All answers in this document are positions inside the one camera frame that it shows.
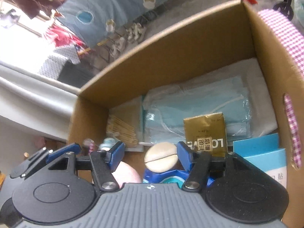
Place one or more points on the blue white book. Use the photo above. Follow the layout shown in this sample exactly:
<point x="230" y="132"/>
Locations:
<point x="264" y="152"/>

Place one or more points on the white shoes pair left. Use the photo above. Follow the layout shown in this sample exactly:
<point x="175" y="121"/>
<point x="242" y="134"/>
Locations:
<point x="118" y="46"/>

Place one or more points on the blue face mask packet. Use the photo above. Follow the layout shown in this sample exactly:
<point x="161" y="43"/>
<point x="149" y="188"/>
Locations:
<point x="239" y="91"/>

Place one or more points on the cotton swab packet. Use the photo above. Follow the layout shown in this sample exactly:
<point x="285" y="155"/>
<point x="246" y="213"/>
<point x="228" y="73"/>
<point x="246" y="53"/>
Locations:
<point x="125" y="124"/>

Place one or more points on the brown cardboard box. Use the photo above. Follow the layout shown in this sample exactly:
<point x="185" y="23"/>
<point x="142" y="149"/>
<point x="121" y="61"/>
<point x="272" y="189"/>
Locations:
<point x="202" y="43"/>

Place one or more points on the pink checkered tablecloth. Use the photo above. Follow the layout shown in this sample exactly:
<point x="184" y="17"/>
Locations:
<point x="292" y="40"/>

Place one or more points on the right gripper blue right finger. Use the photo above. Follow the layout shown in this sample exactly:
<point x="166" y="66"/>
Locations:
<point x="197" y="164"/>

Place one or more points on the blue patterned hanging sheet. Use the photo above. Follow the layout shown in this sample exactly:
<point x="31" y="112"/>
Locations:
<point x="93" y="20"/>

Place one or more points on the white curtain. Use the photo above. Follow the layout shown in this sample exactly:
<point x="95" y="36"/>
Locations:
<point x="36" y="104"/>

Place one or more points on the white shoes pair right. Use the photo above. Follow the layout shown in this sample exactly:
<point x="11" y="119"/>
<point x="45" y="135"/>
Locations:
<point x="136" y="33"/>

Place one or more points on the teal wet wipes pack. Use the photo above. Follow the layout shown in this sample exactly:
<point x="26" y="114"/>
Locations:
<point x="171" y="176"/>

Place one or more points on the pink plush doll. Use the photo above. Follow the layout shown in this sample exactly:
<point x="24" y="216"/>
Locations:
<point x="124" y="173"/>

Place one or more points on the polka dot cloth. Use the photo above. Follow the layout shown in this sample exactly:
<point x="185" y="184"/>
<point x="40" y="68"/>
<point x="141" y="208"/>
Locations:
<point x="55" y="62"/>

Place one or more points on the yellow snack packet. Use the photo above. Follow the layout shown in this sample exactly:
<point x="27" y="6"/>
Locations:
<point x="206" y="133"/>

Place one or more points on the white shoes pair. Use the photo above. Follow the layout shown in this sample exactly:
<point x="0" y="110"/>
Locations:
<point x="136" y="33"/>
<point x="118" y="46"/>

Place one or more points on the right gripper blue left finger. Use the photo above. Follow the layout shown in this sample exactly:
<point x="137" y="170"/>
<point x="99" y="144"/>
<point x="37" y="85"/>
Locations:
<point x="104" y="163"/>

